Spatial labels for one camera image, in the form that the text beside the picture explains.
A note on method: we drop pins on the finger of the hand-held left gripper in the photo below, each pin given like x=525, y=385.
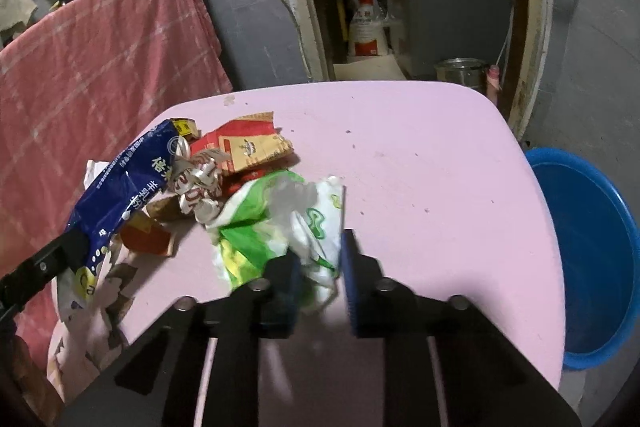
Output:
x=45, y=264

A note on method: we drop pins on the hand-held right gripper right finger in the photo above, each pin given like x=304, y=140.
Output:
x=350, y=277

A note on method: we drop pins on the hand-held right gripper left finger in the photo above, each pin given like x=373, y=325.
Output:
x=289, y=287

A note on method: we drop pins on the green and white plastic bag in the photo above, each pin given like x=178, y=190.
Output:
x=250, y=227

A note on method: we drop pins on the red brown wrapper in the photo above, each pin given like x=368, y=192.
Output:
x=147, y=237

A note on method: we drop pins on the blue snack bag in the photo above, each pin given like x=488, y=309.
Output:
x=125, y=177

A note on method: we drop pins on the silver red wrapper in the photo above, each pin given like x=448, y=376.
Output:
x=200, y=187

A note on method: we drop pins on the red paper wrapper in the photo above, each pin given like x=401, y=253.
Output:
x=245, y=147

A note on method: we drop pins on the small yellow packet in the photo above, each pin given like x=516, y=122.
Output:
x=184, y=127

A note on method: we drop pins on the blue plastic basin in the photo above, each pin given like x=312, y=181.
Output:
x=590, y=257

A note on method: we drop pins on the pink checked towel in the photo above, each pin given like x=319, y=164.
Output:
x=100, y=67

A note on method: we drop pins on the metal pot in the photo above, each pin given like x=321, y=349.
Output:
x=460, y=72

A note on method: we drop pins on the small pink bottle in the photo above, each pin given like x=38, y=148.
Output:
x=493, y=78

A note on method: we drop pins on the white printed sack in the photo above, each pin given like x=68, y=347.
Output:
x=367, y=29

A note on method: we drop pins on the beige cloth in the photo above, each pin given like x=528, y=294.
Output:
x=15, y=4

